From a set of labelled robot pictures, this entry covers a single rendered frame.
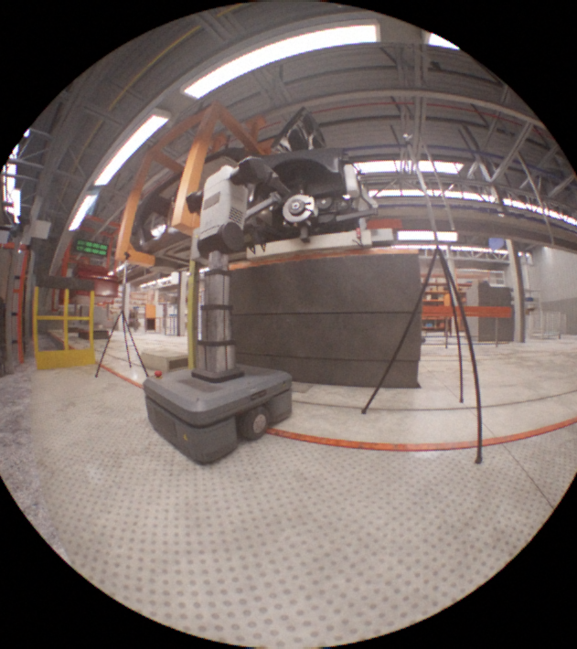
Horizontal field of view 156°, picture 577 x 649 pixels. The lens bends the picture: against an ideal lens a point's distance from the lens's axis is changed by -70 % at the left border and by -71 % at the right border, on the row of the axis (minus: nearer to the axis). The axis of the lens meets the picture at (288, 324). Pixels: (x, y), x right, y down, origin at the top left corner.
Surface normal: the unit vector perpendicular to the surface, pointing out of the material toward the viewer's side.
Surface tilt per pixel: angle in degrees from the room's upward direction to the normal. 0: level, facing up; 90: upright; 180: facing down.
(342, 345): 90
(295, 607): 0
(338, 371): 90
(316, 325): 90
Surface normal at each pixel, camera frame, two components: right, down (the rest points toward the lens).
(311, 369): -0.39, 0.00
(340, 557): 0.00, -1.00
